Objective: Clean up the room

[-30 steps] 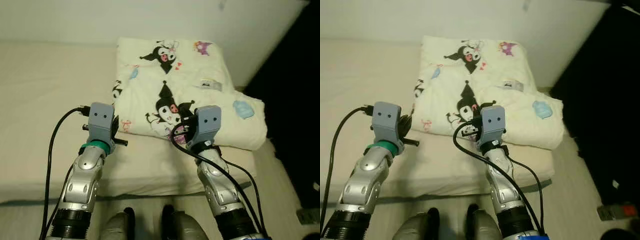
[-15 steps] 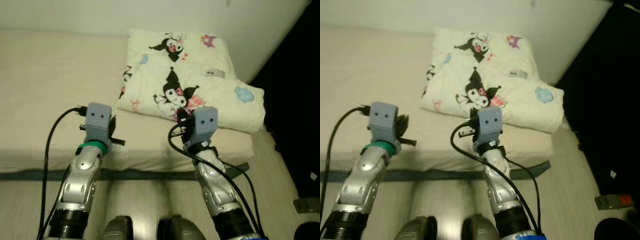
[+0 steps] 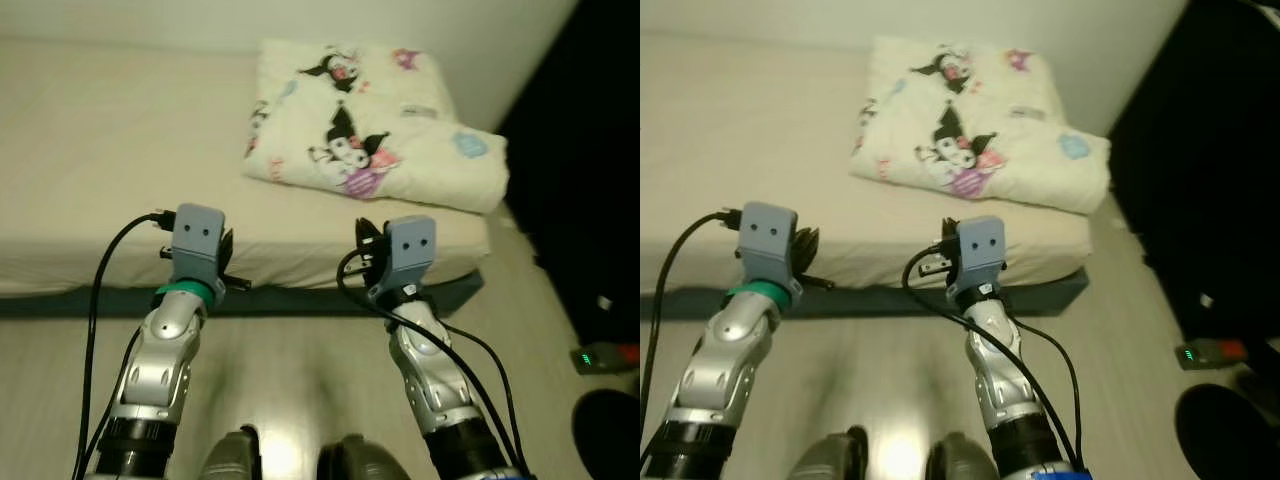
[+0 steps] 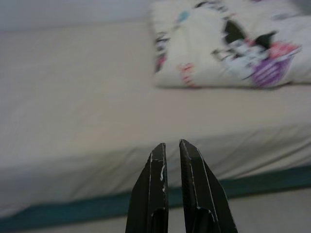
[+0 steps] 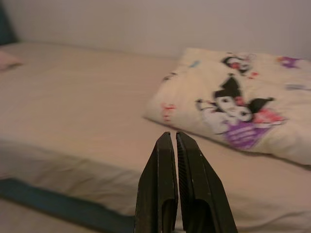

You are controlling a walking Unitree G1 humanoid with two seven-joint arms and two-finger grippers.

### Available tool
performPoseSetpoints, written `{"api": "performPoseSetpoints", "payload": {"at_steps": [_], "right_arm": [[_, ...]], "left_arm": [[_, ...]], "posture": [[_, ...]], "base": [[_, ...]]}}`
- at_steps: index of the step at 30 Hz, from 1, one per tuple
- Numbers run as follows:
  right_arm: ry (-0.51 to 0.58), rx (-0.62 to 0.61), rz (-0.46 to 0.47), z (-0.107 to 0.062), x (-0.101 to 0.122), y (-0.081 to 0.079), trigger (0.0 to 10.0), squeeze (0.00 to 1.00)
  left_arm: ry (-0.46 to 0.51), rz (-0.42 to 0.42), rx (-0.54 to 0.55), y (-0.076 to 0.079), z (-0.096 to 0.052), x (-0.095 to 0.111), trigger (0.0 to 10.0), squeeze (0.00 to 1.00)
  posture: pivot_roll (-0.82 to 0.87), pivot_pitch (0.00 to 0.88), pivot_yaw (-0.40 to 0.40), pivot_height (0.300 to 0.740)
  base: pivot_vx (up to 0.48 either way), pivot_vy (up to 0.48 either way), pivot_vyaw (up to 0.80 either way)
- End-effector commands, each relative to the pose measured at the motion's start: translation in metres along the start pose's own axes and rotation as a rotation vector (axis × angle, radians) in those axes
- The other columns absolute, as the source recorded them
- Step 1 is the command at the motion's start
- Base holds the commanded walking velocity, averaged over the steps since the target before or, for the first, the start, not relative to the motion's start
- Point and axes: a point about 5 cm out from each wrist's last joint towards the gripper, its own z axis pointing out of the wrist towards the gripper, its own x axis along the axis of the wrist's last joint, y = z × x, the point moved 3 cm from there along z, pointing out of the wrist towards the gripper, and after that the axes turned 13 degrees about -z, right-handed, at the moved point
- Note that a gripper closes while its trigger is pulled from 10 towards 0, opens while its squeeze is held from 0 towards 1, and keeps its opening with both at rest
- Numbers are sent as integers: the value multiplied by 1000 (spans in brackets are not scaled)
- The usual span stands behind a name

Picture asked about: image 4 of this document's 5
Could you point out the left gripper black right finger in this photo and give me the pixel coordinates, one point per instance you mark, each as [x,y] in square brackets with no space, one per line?
[204,194]

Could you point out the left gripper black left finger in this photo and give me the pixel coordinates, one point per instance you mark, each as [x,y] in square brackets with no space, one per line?
[148,194]

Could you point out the cream cartoon print blanket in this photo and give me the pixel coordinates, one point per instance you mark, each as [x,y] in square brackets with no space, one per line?
[199,48]

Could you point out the mattress with cream sheet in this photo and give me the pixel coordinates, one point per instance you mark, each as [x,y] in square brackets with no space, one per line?
[73,97]

